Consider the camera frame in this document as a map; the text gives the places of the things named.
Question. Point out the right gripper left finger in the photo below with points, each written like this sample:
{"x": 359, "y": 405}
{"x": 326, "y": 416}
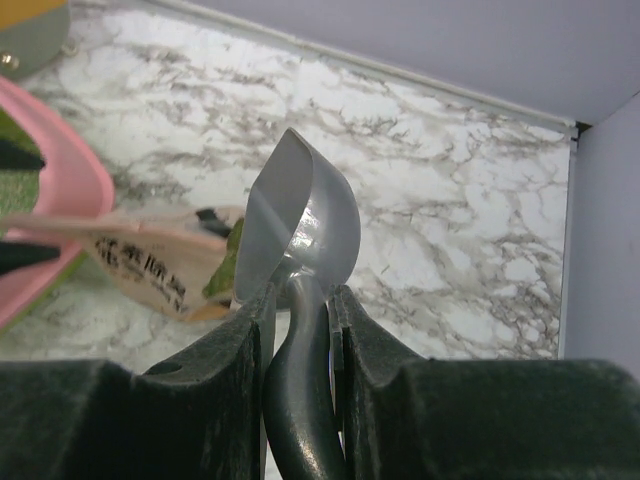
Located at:
{"x": 194, "y": 415}

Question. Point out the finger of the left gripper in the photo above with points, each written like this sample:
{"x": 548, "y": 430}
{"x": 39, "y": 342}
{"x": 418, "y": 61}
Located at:
{"x": 15, "y": 158}
{"x": 17, "y": 255}

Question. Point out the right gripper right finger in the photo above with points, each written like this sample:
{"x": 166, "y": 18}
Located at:
{"x": 409, "y": 417}

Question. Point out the beige cat litter bag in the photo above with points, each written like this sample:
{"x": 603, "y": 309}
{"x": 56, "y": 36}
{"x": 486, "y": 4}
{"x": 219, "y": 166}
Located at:
{"x": 179, "y": 264}

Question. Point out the metal litter scoop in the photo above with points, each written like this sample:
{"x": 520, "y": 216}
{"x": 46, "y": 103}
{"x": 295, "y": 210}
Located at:
{"x": 302, "y": 234}

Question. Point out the pink litter box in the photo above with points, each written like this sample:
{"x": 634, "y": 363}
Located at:
{"x": 73, "y": 183}

